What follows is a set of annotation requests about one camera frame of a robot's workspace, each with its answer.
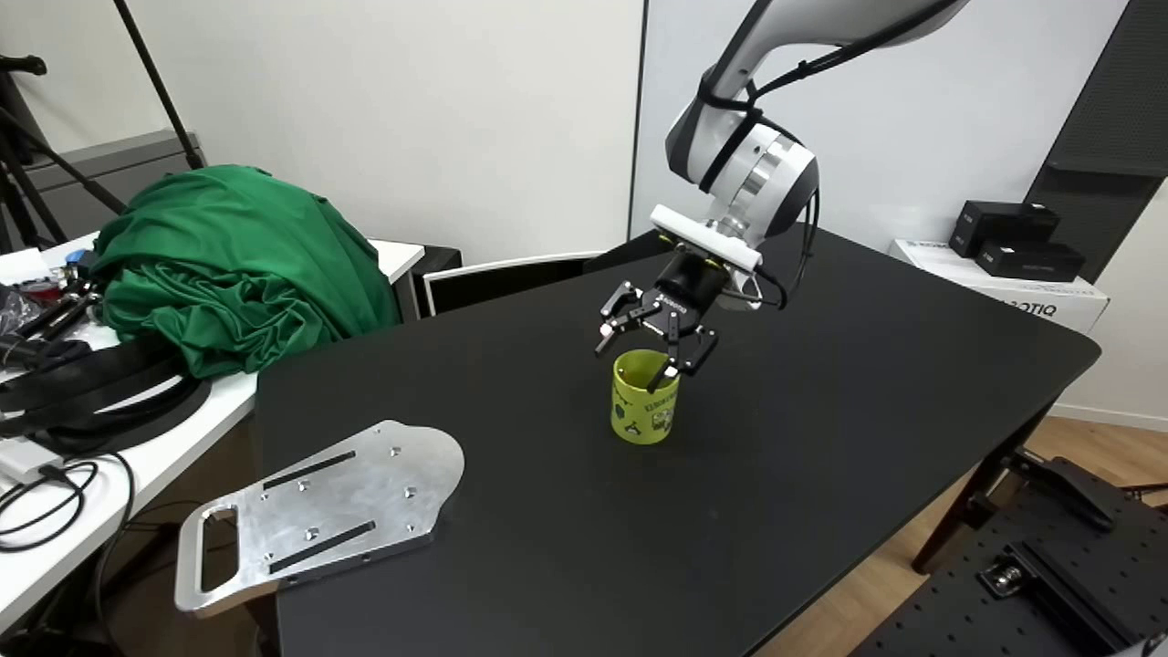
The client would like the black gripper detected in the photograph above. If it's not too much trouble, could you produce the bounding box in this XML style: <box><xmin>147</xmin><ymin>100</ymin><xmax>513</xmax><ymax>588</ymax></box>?
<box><xmin>592</xmin><ymin>252</ymin><xmax>737</xmax><ymax>381</ymax></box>

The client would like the yellow green printed mug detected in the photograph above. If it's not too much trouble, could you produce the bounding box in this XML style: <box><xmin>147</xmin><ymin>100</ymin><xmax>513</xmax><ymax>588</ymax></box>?
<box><xmin>604</xmin><ymin>348</ymin><xmax>686</xmax><ymax>448</ymax></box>

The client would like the white edged black board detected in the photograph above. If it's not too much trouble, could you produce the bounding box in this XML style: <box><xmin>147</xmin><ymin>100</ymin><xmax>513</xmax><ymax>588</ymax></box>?
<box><xmin>417</xmin><ymin>244</ymin><xmax>649</xmax><ymax>322</ymax></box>

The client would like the white side desk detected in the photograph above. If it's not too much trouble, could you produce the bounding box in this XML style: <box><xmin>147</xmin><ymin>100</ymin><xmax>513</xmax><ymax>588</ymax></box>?
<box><xmin>0</xmin><ymin>235</ymin><xmax>429</xmax><ymax>635</ymax></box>

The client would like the dark table leg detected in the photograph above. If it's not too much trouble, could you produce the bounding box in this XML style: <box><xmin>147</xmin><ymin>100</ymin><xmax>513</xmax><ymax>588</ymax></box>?
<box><xmin>908</xmin><ymin>414</ymin><xmax>1041</xmax><ymax>575</ymax></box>

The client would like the silver metal mounting plate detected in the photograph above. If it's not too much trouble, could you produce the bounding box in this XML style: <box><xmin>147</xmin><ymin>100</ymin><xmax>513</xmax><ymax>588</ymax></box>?
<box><xmin>172</xmin><ymin>415</ymin><xmax>465</xmax><ymax>622</ymax></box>

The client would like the tall black case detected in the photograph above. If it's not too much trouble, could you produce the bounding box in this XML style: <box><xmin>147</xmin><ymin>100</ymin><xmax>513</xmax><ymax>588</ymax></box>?
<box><xmin>950</xmin><ymin>197</ymin><xmax>1066</xmax><ymax>262</ymax></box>

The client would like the flat black case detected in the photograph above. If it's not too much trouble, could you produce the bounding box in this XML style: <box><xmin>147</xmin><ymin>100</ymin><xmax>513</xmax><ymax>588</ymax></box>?
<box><xmin>974</xmin><ymin>238</ymin><xmax>1087</xmax><ymax>286</ymax></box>

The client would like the white cardboard box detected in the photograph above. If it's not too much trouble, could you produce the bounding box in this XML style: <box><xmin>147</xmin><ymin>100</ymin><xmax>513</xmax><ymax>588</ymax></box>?
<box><xmin>889</xmin><ymin>235</ymin><xmax>1112</xmax><ymax>335</ymax></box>

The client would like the crumpled green cloth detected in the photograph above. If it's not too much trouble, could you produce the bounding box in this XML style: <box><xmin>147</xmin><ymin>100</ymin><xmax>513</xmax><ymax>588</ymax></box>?
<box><xmin>86</xmin><ymin>162</ymin><xmax>403</xmax><ymax>382</ymax></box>

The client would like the black optical breadboard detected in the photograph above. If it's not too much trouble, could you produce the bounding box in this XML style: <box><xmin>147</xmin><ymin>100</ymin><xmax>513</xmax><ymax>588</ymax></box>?
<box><xmin>850</xmin><ymin>448</ymin><xmax>1168</xmax><ymax>657</ymax></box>

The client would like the dark tall cabinet panel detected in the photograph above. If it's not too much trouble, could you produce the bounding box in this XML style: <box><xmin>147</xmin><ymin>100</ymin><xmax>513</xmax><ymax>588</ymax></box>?
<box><xmin>1020</xmin><ymin>0</ymin><xmax>1168</xmax><ymax>286</ymax></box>

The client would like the thin black stand pole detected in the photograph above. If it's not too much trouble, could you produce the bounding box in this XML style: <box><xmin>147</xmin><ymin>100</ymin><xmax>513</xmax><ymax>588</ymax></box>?
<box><xmin>110</xmin><ymin>0</ymin><xmax>209</xmax><ymax>173</ymax></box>

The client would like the grey counter cabinet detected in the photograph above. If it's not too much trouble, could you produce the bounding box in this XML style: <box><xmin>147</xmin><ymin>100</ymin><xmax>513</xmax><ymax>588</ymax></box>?
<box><xmin>23</xmin><ymin>126</ymin><xmax>204</xmax><ymax>247</ymax></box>

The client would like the black tripod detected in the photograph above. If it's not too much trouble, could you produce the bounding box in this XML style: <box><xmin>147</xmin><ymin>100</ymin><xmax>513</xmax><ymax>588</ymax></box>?
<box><xmin>0</xmin><ymin>52</ymin><xmax>122</xmax><ymax>252</ymax></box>

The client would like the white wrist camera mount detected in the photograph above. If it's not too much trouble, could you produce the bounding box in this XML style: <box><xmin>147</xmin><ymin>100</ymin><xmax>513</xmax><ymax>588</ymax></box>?
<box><xmin>646</xmin><ymin>201</ymin><xmax>767</xmax><ymax>272</ymax></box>

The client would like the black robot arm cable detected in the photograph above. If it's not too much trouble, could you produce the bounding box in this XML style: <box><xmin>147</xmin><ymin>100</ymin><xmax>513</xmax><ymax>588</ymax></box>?
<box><xmin>693</xmin><ymin>0</ymin><xmax>974</xmax><ymax>314</ymax></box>

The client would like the black strap bundle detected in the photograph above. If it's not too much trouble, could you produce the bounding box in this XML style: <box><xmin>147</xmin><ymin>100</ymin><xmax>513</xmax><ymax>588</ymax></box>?
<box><xmin>0</xmin><ymin>338</ymin><xmax>220</xmax><ymax>460</ymax></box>

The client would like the black desk cable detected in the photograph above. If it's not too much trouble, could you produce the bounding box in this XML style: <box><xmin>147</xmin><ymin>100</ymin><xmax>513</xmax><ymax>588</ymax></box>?
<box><xmin>0</xmin><ymin>448</ymin><xmax>137</xmax><ymax>560</ymax></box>

